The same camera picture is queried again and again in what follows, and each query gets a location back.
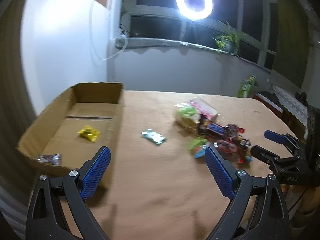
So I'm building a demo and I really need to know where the dark red snack bag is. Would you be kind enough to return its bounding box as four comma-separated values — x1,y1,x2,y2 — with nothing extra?
216,124,252,164

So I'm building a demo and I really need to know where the black white patterned packet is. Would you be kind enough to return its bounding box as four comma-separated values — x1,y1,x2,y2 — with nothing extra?
37,154,62,166

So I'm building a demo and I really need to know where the large Snickers bar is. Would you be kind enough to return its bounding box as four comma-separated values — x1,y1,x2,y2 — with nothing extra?
206,122,231,137

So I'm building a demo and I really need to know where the green lid jelly cup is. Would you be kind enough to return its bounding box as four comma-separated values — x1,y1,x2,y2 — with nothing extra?
188,137,210,159

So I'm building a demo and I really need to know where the yellow candy packet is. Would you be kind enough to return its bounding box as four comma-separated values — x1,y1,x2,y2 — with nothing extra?
78,125,101,142

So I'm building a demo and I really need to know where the teal candy packet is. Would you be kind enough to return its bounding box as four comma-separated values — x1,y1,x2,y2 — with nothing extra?
141,129,167,145

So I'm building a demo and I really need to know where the small Snickers bar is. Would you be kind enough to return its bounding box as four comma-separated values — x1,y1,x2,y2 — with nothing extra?
197,114,213,137

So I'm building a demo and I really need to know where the person's right hand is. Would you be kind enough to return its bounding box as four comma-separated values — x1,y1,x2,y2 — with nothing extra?
281,184,319,218

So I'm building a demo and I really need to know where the lace covered side table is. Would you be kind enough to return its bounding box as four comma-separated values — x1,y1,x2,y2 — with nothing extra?
253,85,308,139

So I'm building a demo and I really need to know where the green snack bag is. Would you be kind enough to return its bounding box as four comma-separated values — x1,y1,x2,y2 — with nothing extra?
237,75,256,98

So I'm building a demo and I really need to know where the brown cardboard box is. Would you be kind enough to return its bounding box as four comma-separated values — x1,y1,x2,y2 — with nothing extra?
17,83,124,177

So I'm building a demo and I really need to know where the packaged sandwich bread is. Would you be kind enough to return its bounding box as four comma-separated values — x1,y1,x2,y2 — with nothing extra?
175,97,219,134

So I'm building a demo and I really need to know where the potted spider plant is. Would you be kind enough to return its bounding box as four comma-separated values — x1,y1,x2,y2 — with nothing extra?
213,21,247,55

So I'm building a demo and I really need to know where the grey window sill cloth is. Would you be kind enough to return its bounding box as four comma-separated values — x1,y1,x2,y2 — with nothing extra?
115,37,238,56

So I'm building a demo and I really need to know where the white ring light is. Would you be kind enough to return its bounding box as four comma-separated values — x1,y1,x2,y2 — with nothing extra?
176,0,214,21

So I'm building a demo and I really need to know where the white cable on wall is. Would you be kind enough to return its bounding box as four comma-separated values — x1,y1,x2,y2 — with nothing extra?
88,0,128,61

